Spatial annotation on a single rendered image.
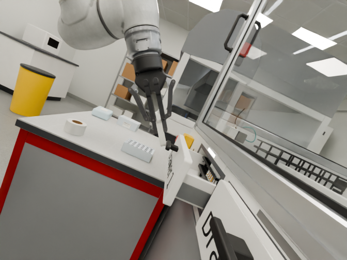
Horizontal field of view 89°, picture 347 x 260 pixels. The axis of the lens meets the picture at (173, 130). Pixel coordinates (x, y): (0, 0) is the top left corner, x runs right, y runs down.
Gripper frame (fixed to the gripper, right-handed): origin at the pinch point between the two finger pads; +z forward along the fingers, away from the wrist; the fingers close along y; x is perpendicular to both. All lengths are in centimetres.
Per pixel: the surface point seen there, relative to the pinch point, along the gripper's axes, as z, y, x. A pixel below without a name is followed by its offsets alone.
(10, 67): -112, -247, 255
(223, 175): 8.8, 12.2, -13.8
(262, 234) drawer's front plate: 8.2, 11.5, -30.9
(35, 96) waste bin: -50, -178, 199
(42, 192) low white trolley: 15, -47, 11
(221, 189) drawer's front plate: 8.6, 10.2, -19.5
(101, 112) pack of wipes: -9, -36, 54
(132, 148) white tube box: 7.4, -14.3, 20.2
